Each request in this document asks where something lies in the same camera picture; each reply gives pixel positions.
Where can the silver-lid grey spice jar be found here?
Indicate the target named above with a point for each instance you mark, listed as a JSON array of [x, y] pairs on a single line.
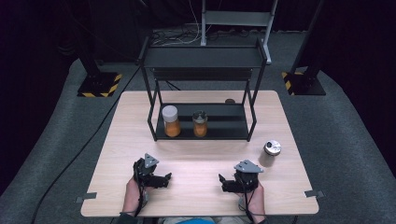
[[270, 154]]

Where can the silver-lid orange spice jar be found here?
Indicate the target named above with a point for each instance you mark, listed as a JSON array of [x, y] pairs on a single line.
[[200, 124]]

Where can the person's right hand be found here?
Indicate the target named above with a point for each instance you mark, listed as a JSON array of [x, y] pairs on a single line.
[[255, 202]]

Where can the person's left hand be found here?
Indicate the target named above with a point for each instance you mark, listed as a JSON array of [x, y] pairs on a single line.
[[132, 196]]

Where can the grey metal stand frame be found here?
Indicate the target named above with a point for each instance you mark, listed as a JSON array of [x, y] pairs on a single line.
[[236, 18]]

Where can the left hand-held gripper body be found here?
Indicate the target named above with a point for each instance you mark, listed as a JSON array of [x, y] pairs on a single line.
[[146, 171]]

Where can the person's blue garment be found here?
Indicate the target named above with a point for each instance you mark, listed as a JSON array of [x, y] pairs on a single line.
[[193, 222]]

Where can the black stand with striped base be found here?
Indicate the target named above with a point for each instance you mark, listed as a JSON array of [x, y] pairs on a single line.
[[99, 84], [303, 82]]

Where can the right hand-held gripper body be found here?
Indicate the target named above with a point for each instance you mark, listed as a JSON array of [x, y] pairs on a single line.
[[246, 180]]

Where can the black metal two-tier rack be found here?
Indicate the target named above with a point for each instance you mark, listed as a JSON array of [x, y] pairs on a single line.
[[202, 57]]

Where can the white-lid orange spice jar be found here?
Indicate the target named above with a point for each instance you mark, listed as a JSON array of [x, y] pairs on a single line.
[[171, 123]]

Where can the grey tape marker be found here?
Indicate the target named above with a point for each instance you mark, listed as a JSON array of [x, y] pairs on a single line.
[[85, 197], [315, 193]]

